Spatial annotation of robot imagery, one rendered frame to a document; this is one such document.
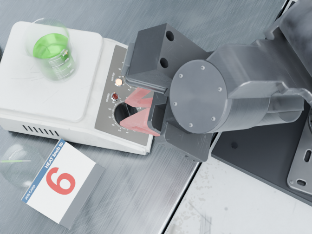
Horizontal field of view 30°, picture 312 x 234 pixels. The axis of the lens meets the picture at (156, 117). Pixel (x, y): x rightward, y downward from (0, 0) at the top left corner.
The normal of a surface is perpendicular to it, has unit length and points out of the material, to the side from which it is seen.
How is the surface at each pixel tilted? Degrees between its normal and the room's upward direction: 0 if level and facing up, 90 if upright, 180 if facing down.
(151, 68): 39
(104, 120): 30
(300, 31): 56
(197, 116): 45
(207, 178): 0
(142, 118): 61
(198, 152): 50
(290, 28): 68
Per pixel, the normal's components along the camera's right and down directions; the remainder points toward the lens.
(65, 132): -0.20, 0.92
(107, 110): 0.43, -0.22
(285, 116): 0.71, -0.11
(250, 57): 0.58, -0.56
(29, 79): -0.06, -0.36
